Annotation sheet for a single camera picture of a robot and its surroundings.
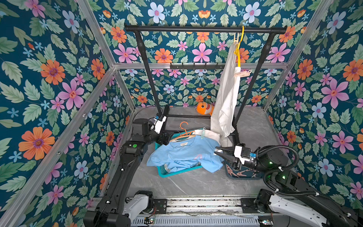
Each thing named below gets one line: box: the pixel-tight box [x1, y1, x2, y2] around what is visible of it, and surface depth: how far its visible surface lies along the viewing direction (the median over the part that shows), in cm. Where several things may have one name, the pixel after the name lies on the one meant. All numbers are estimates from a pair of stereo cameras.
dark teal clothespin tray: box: [224, 160, 263, 179], surface depth 85 cm
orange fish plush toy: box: [193, 101, 215, 116], surface depth 110 cm
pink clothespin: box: [234, 69, 252, 78], surface depth 56 cm
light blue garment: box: [146, 136, 225, 174], surface depth 82 cm
